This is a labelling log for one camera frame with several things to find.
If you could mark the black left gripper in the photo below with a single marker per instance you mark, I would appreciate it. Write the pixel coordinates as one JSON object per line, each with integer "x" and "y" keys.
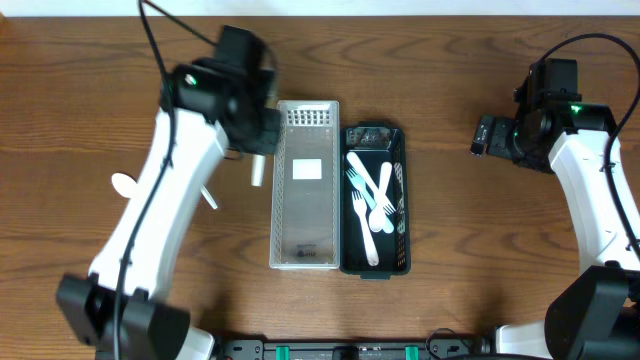
{"x": 267, "y": 132}

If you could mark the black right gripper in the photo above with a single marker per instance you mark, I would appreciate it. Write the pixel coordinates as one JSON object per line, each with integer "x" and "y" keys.
{"x": 498, "y": 137}

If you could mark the white plastic spoon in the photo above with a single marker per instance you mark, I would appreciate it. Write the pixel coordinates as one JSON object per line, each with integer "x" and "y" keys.
{"x": 258, "y": 169}
{"x": 209, "y": 198}
{"x": 124, "y": 184}

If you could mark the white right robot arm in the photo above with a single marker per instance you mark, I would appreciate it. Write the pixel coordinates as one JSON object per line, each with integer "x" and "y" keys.
{"x": 597, "y": 316}

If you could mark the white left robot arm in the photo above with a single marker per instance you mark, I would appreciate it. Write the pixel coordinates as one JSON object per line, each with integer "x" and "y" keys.
{"x": 120, "y": 307}

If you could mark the clear perforated plastic basket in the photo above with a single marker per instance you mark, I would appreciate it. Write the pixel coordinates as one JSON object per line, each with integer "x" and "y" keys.
{"x": 305, "y": 215}

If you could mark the black perforated plastic basket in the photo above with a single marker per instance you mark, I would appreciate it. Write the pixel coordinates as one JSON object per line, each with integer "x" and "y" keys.
{"x": 374, "y": 236}

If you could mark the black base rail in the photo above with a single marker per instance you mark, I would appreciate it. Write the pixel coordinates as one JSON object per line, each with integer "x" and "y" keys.
{"x": 441, "y": 344}

